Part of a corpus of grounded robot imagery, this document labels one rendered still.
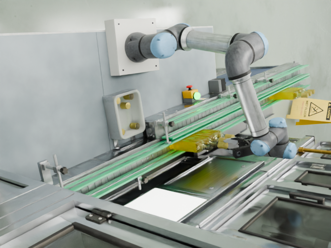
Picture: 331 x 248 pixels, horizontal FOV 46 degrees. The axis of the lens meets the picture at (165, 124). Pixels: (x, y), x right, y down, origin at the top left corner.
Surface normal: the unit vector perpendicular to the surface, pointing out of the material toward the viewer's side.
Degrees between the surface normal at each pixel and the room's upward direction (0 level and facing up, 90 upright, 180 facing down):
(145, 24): 4
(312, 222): 90
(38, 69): 0
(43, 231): 90
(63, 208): 0
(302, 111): 77
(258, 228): 90
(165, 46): 12
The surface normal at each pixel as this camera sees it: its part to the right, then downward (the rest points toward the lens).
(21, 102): 0.74, 0.06
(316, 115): -0.42, -0.25
